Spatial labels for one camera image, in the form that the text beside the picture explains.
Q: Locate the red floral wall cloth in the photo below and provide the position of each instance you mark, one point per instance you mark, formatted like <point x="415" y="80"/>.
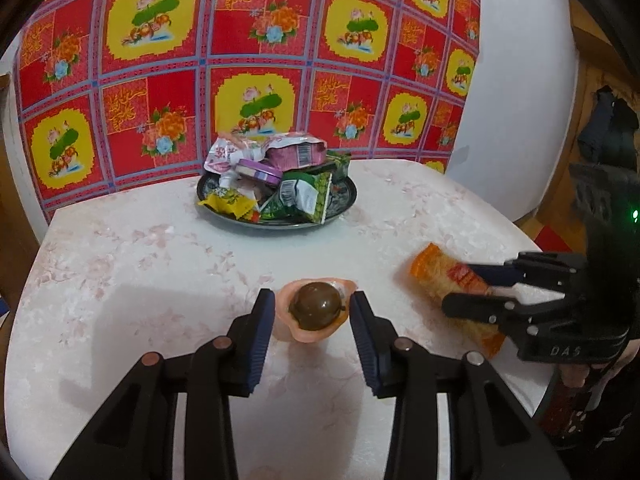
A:
<point x="150" y="85"/>

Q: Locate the purple snack packet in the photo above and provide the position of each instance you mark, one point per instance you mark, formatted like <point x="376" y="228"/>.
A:
<point x="255" y="170"/>

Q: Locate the dark hanging clothes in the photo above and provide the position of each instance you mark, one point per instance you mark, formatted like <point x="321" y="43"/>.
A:
<point x="610" y="130"/>

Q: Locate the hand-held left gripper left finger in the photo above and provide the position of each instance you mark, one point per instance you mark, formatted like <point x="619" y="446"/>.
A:
<point x="260" y="340"/>

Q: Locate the pink printed snack packet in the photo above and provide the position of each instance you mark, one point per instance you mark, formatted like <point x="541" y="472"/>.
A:
<point x="295" y="152"/>
<point x="227" y="152"/>

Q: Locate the yellow snack packet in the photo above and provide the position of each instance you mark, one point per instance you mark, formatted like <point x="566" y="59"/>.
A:
<point x="227" y="201"/>

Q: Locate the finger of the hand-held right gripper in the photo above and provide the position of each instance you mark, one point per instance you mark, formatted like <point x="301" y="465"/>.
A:
<point x="500" y="274"/>
<point x="475" y="306"/>

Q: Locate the clear striped-edge snack packet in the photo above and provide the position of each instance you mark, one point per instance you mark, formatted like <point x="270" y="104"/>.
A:
<point x="245" y="191"/>

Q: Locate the orange snack packet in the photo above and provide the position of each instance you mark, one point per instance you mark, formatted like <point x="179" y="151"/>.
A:
<point x="435" y="270"/>

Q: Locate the blue patterned plate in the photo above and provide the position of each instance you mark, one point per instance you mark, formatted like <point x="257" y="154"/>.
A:
<point x="345" y="194"/>

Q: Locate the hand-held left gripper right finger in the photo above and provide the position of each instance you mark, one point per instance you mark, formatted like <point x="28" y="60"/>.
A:
<point x="365" y="340"/>

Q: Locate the packaged brown egg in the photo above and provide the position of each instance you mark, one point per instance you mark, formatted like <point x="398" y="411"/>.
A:
<point x="315" y="305"/>

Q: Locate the wooden door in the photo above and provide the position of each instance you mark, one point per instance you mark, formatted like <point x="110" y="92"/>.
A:
<point x="595" y="60"/>

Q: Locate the green snack packet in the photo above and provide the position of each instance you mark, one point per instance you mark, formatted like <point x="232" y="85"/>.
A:
<point x="335" y="162"/>
<point x="300" y="195"/>

